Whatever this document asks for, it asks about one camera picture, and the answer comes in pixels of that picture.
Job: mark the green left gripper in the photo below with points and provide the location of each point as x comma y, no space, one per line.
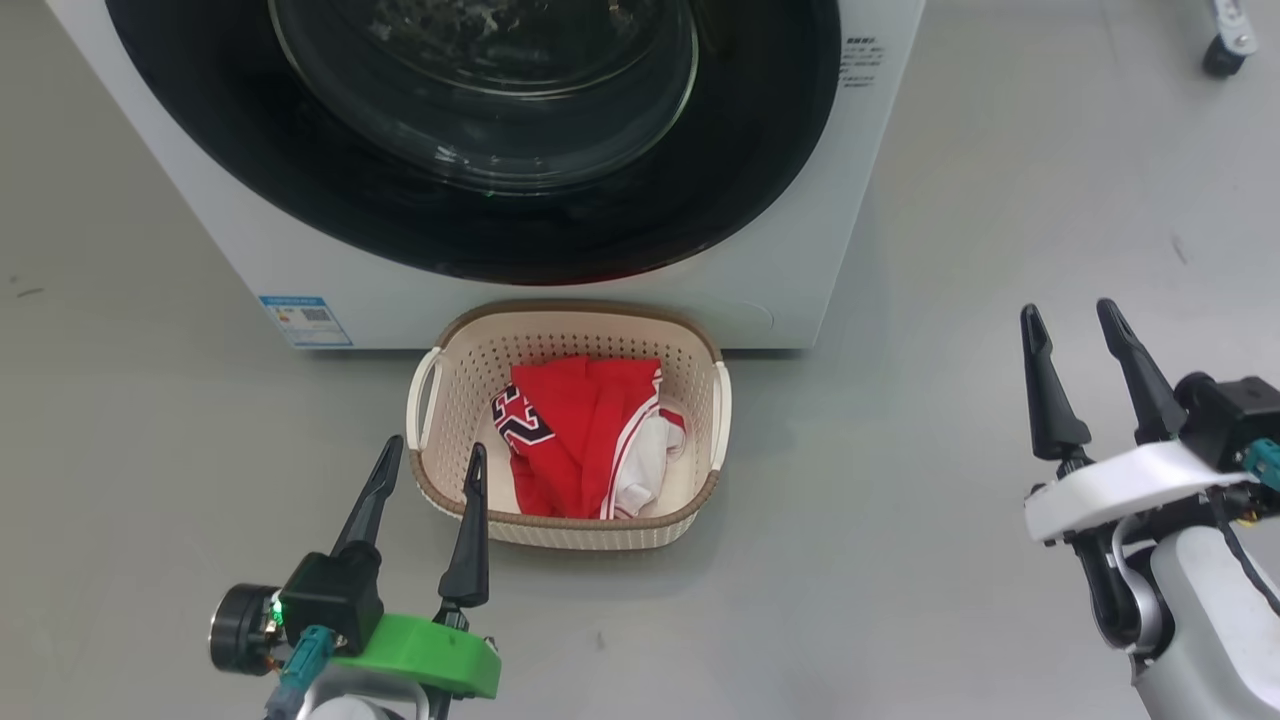
440,655

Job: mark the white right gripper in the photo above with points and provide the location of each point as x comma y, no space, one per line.
1120,490

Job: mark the red white basketball jersey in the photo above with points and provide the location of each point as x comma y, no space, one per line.
580,430

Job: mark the black round washing machine door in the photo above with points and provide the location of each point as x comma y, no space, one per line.
760,150

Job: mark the cream perforated laundry basket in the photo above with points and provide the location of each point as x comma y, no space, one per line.
450,400

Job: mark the white front-load washing machine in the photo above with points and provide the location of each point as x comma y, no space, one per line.
880,200

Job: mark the blue white energy label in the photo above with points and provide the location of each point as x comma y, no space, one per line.
305,322

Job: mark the metal cart leg with caster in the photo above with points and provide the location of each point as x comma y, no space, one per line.
1228,40

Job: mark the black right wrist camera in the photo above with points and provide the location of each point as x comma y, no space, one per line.
1235,415

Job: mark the teal right camera connector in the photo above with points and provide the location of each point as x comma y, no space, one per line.
1265,462

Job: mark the teal camera connector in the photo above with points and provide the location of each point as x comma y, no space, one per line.
305,665
1265,462

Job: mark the teal left camera connector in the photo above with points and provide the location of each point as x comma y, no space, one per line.
305,665

